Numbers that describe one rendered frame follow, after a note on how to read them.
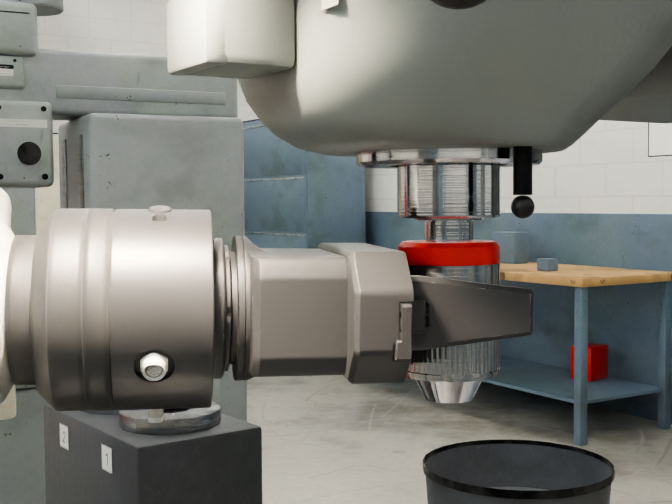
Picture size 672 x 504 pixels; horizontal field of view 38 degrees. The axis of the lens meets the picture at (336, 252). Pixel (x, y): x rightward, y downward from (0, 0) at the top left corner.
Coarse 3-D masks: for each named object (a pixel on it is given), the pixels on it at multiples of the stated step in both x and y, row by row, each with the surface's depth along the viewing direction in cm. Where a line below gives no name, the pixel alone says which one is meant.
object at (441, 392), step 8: (424, 384) 44; (432, 384) 44; (440, 384) 44; (448, 384) 44; (456, 384) 44; (464, 384) 44; (472, 384) 44; (424, 392) 45; (432, 392) 44; (440, 392) 44; (448, 392) 44; (456, 392) 44; (464, 392) 44; (472, 392) 44; (432, 400) 44; (440, 400) 44; (448, 400) 44; (456, 400) 44; (464, 400) 44
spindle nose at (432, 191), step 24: (408, 168) 43; (432, 168) 43; (456, 168) 42; (480, 168) 43; (408, 192) 43; (432, 192) 43; (456, 192) 42; (480, 192) 43; (408, 216) 44; (432, 216) 43; (456, 216) 42; (480, 216) 43
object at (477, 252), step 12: (420, 240) 46; (480, 240) 45; (492, 240) 45; (408, 252) 44; (420, 252) 43; (432, 252) 43; (444, 252) 43; (456, 252) 43; (468, 252) 43; (480, 252) 43; (492, 252) 43; (408, 264) 44; (420, 264) 43; (432, 264) 43; (444, 264) 43; (456, 264) 43; (468, 264) 43; (480, 264) 43
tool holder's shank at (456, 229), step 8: (424, 224) 45; (432, 224) 44; (440, 224) 44; (448, 224) 44; (456, 224) 44; (464, 224) 44; (472, 224) 44; (424, 232) 45; (432, 232) 44; (440, 232) 44; (448, 232) 44; (456, 232) 44; (464, 232) 44; (472, 232) 44; (432, 240) 44; (440, 240) 44; (448, 240) 44; (456, 240) 44; (464, 240) 44
